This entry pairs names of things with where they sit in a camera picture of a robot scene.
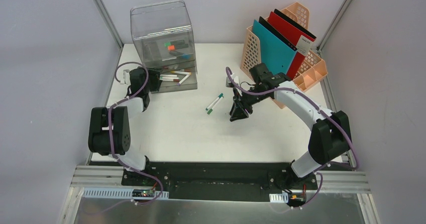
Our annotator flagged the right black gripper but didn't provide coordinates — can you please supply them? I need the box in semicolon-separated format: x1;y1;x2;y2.
230;86;269;122

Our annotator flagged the yellow cap marker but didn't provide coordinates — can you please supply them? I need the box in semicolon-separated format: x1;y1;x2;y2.
170;71;192;75

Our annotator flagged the teal cap marker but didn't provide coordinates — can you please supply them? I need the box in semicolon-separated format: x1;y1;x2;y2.
205;93;223;111

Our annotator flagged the purple cap marker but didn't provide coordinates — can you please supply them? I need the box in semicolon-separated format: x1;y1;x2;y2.
177;74;191;85

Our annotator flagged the orange cap black highlighter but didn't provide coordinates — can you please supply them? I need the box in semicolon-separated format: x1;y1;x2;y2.
167;44;189;51

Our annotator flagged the green cap black highlighter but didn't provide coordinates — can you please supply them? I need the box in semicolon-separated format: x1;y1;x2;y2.
164;40;185;47

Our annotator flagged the blue cap black highlighter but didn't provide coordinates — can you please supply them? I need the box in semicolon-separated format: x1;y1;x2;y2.
169;50;192;60

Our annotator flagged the clear grey drawer organizer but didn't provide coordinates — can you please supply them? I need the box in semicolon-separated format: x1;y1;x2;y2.
130;0;198;93

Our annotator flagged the teal folder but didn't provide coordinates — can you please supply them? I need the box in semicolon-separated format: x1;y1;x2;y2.
252;17;297;74

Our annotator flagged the red folder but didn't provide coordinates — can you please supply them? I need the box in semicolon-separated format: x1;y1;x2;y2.
267;9;316;79

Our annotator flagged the dark red cap marker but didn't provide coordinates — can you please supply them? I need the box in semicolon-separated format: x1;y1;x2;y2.
160;78;180;82

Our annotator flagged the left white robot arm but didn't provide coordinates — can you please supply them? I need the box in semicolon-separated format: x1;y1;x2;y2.
88;67;162;186

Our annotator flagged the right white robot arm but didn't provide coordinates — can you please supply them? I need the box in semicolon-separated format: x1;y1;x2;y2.
226;63;352;189

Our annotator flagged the peach plastic file rack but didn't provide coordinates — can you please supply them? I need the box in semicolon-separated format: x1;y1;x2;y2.
241;2;328;92

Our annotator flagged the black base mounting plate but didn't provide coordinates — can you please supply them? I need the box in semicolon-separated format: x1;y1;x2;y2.
89;161;329;202

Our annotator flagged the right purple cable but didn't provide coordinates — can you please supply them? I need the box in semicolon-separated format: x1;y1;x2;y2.
225;66;359;210

